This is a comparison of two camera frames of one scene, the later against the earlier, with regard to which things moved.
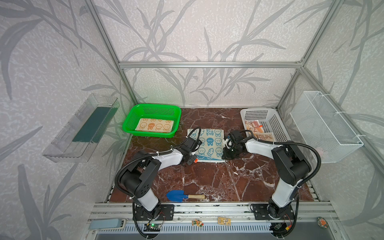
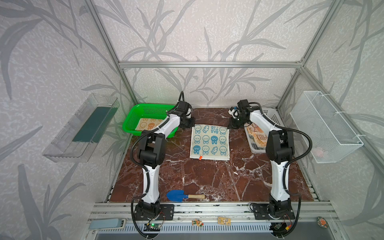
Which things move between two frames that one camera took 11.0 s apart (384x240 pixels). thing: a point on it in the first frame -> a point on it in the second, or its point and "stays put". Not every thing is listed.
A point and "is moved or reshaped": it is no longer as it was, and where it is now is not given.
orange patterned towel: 155,125 stays put
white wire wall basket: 327,131 stays put
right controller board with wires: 280,228 stays put
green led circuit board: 152,227 stays put
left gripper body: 192,148 -> 187,122
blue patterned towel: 211,148 is moved or reshaped
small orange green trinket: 197,222 stays put
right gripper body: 229,147 -> 236,121
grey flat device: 107,223 stays put
